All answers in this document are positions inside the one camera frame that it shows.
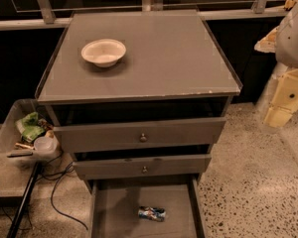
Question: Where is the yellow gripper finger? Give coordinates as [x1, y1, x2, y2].
[263, 68, 298, 128]
[254, 27, 278, 53]

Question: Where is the blue silver redbull can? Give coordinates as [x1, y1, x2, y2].
[138, 206, 166, 222]

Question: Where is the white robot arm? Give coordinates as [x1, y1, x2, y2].
[254, 0, 298, 128]

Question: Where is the grey drawer cabinet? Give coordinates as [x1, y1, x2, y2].
[35, 9, 243, 238]

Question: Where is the grey top drawer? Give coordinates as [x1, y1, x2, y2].
[54, 117, 225, 153]

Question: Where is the grey open bottom drawer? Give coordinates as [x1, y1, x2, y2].
[88, 176, 207, 238]

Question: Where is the grey middle drawer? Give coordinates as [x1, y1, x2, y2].
[74, 154, 212, 180]

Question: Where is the gold can in bin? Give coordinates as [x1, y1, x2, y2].
[15, 142, 35, 150]

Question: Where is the white pillar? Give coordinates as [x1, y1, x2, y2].
[255, 62, 287, 116]

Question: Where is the yellow object on ledge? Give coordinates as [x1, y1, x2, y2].
[284, 0, 298, 11]

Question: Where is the white bowl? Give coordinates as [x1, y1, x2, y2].
[80, 39, 126, 67]

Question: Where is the clear plastic cup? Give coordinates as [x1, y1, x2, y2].
[34, 137, 56, 152]

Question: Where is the green snack bag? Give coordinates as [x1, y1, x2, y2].
[15, 112, 45, 143]

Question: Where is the clear plastic bin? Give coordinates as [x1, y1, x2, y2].
[0, 99, 61, 167]

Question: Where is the black floor bar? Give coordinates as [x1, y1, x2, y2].
[7, 163, 42, 238]

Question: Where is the metal railing frame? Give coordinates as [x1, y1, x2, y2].
[0, 0, 298, 32]

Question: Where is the black cable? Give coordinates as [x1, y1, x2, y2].
[36, 152, 89, 231]

